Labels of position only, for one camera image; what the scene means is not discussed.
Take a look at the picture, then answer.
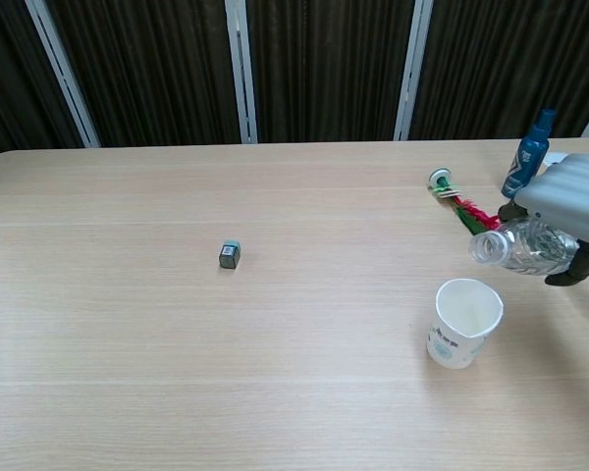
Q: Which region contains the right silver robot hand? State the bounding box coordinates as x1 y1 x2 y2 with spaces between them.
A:
496 152 589 288

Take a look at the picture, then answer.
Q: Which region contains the blue spray bottle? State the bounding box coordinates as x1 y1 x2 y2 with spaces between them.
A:
501 108 557 199

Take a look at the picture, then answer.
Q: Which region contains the colourful feather shuttlecock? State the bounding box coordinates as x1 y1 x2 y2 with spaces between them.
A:
427 167 502 236

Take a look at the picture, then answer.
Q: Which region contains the small grey teal cube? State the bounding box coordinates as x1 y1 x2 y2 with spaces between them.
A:
218 238 241 270

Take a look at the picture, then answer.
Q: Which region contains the white paper cup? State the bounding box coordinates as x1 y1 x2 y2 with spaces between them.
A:
425 278 505 370

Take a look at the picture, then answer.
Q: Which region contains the transparent plastic water bottle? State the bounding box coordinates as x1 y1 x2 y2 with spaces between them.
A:
468 219 581 280

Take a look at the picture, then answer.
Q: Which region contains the dark pleated curtain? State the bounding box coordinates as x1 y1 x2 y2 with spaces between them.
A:
0 0 589 162

